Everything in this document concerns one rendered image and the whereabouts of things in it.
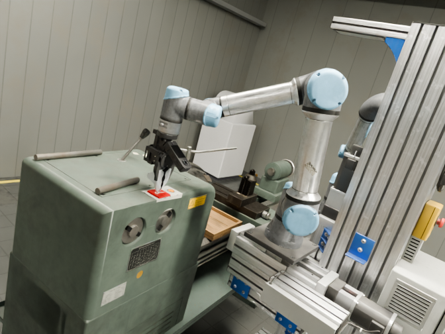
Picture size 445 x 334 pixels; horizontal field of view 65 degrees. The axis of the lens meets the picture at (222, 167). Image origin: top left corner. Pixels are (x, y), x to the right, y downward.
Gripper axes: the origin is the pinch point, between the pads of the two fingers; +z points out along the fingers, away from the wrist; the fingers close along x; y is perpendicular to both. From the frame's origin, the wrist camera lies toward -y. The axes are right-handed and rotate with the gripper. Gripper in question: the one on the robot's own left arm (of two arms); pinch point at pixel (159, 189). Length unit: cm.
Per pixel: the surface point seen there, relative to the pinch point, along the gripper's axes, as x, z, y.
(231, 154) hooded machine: -383, 81, 187
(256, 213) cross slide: -92, 31, -1
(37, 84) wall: -121, 24, 291
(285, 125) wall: -476, 22, 151
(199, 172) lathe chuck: -45.5, 5.2, 15.5
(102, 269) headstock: 22.6, 21.9, -3.5
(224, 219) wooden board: -82, 39, 14
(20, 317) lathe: 25, 64, 32
